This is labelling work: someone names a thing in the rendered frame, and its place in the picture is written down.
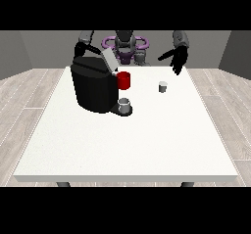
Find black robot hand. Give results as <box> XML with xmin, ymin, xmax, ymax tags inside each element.
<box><xmin>157</xmin><ymin>44</ymin><xmax>189</xmax><ymax>76</ymax></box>
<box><xmin>74</xmin><ymin>41</ymin><xmax>103</xmax><ymax>60</ymax></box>

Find pale grey machine lid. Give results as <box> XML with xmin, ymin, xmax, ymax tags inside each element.
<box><xmin>100</xmin><ymin>47</ymin><xmax>120</xmax><ymax>72</ymax></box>

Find small grey cup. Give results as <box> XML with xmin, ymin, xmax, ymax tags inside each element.
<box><xmin>118</xmin><ymin>97</ymin><xmax>131</xmax><ymax>114</ymax></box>

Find black coffee machine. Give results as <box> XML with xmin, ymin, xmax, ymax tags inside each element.
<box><xmin>70</xmin><ymin>55</ymin><xmax>133</xmax><ymax>117</ymax></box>

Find red pod holder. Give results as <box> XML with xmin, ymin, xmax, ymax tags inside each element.
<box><xmin>116</xmin><ymin>70</ymin><xmax>131</xmax><ymax>91</ymax></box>

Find small grey coffee pod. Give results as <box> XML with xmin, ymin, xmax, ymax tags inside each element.
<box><xmin>158</xmin><ymin>80</ymin><xmax>169</xmax><ymax>93</ymax></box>

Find grey robot trunk purple rings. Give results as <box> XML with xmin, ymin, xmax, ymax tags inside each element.
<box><xmin>101</xmin><ymin>30</ymin><xmax>152</xmax><ymax>67</ymax></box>

